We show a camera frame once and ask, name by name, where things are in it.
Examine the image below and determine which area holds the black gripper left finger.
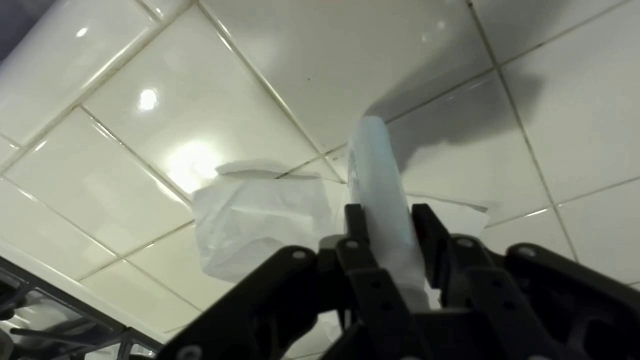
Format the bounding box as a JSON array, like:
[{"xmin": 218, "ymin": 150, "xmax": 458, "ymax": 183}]
[{"xmin": 156, "ymin": 202, "xmax": 429, "ymax": 360}]

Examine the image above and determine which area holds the white crumpled cloth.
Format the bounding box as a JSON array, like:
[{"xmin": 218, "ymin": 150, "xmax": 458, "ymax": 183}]
[{"xmin": 191, "ymin": 159, "xmax": 494, "ymax": 284}]

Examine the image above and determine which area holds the white gas stove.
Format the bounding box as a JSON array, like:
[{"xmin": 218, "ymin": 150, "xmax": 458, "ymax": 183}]
[{"xmin": 0, "ymin": 256, "xmax": 167, "ymax": 360}]

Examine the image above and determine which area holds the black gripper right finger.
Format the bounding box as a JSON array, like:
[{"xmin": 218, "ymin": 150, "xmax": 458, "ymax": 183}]
[{"xmin": 409, "ymin": 202, "xmax": 640, "ymax": 360}]

